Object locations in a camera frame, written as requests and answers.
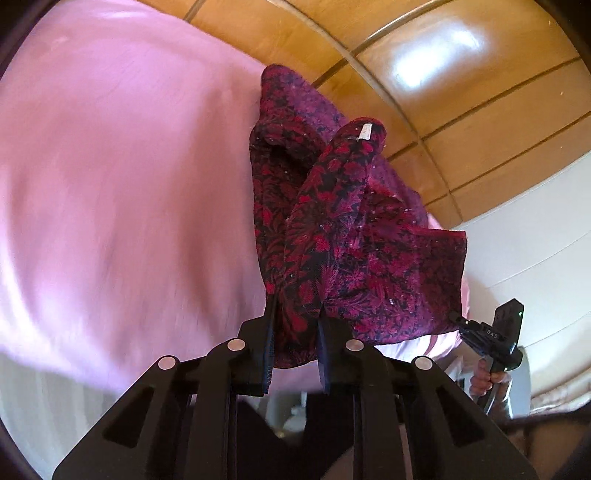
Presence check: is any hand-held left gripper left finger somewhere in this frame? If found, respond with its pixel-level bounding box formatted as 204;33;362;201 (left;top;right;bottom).
52;291;278;480

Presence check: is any red patterned knit sweater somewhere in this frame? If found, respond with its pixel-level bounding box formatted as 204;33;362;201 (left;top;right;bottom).
248;64;468;370

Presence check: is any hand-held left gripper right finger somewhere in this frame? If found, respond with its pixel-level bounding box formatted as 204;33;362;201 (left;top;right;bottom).
318;316;540;480

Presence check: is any pink bed sheet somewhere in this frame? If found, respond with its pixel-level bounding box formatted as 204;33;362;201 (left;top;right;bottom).
0;0;472;402

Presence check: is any person's right hand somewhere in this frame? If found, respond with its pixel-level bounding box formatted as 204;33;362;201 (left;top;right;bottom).
470;357;511;400

